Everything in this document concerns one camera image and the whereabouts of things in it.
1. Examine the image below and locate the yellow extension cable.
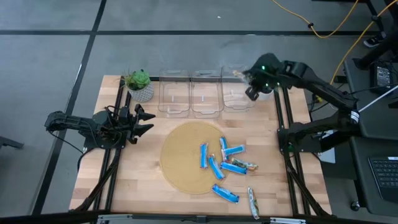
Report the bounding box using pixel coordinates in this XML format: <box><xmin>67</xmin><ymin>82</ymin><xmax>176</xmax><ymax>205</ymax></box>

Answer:
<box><xmin>271</xmin><ymin>0</ymin><xmax>360</xmax><ymax>40</ymax></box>
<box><xmin>313</xmin><ymin>0</ymin><xmax>398</xmax><ymax>103</ymax></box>

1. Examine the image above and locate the person's shoe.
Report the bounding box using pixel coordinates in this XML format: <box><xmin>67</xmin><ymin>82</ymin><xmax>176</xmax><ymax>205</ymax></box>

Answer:
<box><xmin>363</xmin><ymin>32</ymin><xmax>386</xmax><ymax>49</ymax></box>

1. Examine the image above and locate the succulent in patterned white pot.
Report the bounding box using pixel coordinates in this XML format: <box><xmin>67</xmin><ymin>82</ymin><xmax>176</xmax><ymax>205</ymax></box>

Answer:
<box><xmin>123</xmin><ymin>68</ymin><xmax>155</xmax><ymax>103</ymax></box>

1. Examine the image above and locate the black floor cable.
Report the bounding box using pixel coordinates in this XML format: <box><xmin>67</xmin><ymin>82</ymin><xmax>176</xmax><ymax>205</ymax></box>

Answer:
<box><xmin>49</xmin><ymin>129</ymin><xmax>87</xmax><ymax>172</ymax></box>

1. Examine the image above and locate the black electronics box with label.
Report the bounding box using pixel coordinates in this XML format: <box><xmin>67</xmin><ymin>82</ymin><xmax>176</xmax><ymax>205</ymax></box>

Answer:
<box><xmin>369</xmin><ymin>62</ymin><xmax>393</xmax><ymax>94</ymax></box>

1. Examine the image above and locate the white green granola bar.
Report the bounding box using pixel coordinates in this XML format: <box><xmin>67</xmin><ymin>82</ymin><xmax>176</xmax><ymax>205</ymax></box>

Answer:
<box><xmin>247</xmin><ymin>185</ymin><xmax>261</xmax><ymax>221</ymax></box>

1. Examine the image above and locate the blue granola bar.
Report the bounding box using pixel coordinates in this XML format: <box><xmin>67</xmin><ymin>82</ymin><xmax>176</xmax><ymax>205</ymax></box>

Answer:
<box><xmin>200</xmin><ymin>142</ymin><xmax>209</xmax><ymax>170</ymax></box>
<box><xmin>218</xmin><ymin>136</ymin><xmax>229</xmax><ymax>162</ymax></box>
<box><xmin>207</xmin><ymin>154</ymin><xmax>226</xmax><ymax>181</ymax></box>
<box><xmin>222</xmin><ymin>144</ymin><xmax>247</xmax><ymax>157</ymax></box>
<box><xmin>220</xmin><ymin>161</ymin><xmax>248</xmax><ymax>175</ymax></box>
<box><xmin>211</xmin><ymin>184</ymin><xmax>241</xmax><ymax>205</ymax></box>

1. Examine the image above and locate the clear plastic bin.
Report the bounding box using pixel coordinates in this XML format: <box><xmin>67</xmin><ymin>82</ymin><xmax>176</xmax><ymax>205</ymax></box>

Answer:
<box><xmin>190</xmin><ymin>70</ymin><xmax>224</xmax><ymax>119</ymax></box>
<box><xmin>157</xmin><ymin>68</ymin><xmax>191</xmax><ymax>119</ymax></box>
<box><xmin>221</xmin><ymin>64</ymin><xmax>257</xmax><ymax>113</ymax></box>

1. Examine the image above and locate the black furniture foot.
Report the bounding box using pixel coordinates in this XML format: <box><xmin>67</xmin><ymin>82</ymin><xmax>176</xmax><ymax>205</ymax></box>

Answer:
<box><xmin>0</xmin><ymin>136</ymin><xmax>25</xmax><ymax>150</ymax></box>

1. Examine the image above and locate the white cable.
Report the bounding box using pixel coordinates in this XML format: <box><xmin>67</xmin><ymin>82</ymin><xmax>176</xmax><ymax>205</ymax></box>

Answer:
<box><xmin>359</xmin><ymin>83</ymin><xmax>398</xmax><ymax>113</ymax></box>

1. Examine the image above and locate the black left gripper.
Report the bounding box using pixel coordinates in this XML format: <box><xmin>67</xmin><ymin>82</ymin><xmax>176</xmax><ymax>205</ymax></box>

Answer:
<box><xmin>122</xmin><ymin>103</ymin><xmax>156</xmax><ymax>145</ymax></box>

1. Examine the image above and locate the round woven straw placemat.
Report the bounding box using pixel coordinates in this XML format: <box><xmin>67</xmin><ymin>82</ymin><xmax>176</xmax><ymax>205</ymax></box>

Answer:
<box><xmin>159</xmin><ymin>121</ymin><xmax>230</xmax><ymax>195</ymax></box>

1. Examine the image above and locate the black aluminium frame rail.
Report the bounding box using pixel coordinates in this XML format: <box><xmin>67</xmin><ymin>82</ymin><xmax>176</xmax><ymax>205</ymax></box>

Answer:
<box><xmin>273</xmin><ymin>86</ymin><xmax>332</xmax><ymax>217</ymax></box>
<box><xmin>70</xmin><ymin>76</ymin><xmax>131</xmax><ymax>212</ymax></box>

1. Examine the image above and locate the black crossbar with silver brackets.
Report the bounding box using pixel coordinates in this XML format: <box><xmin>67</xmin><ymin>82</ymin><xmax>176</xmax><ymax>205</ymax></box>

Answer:
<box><xmin>0</xmin><ymin>211</ymin><xmax>398</xmax><ymax>224</ymax></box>

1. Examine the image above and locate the green brown granola bar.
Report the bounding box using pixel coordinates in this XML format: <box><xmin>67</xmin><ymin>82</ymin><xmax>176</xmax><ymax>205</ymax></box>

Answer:
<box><xmin>230</xmin><ymin>157</ymin><xmax>259</xmax><ymax>172</ymax></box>

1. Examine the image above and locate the black aluminium frame crossbar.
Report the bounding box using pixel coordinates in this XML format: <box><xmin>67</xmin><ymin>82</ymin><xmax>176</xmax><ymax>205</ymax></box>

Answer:
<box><xmin>119</xmin><ymin>76</ymin><xmax>162</xmax><ymax>82</ymax></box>

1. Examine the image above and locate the black desk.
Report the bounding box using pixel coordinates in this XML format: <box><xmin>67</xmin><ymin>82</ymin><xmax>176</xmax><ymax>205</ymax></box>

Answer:
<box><xmin>343</xmin><ymin>57</ymin><xmax>398</xmax><ymax>218</ymax></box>

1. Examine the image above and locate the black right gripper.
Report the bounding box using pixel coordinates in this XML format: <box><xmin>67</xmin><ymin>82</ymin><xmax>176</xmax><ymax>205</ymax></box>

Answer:
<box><xmin>242</xmin><ymin>52</ymin><xmax>285</xmax><ymax>101</ymax></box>

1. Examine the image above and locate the black computer keyboard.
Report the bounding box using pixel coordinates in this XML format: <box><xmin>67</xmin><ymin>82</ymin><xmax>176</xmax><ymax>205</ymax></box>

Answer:
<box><xmin>368</xmin><ymin>156</ymin><xmax>398</xmax><ymax>205</ymax></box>

